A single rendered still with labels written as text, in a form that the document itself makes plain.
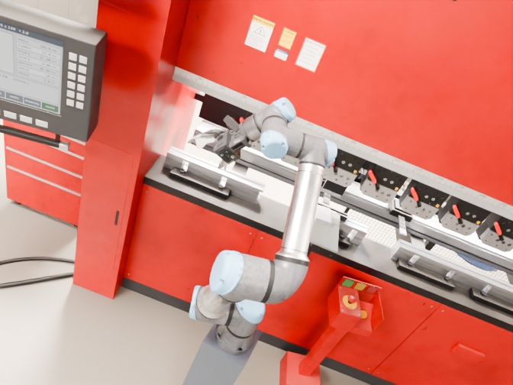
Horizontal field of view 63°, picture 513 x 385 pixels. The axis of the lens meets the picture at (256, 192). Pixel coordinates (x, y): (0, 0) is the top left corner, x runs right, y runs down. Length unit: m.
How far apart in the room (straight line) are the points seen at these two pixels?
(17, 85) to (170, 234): 1.05
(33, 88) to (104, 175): 0.61
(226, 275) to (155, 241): 1.25
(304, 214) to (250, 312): 0.49
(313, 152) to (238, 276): 0.40
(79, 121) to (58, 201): 1.34
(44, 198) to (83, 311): 0.75
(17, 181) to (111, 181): 1.00
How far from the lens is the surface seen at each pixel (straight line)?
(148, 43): 1.62
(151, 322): 2.58
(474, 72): 1.77
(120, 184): 2.00
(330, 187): 2.00
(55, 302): 2.62
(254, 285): 1.10
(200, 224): 2.10
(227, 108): 2.46
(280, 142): 1.13
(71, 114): 1.53
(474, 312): 2.37
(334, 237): 1.94
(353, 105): 1.76
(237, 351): 1.65
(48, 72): 1.49
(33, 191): 2.88
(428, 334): 2.49
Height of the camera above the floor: 2.18
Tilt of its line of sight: 37 degrees down
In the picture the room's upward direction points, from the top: 24 degrees clockwise
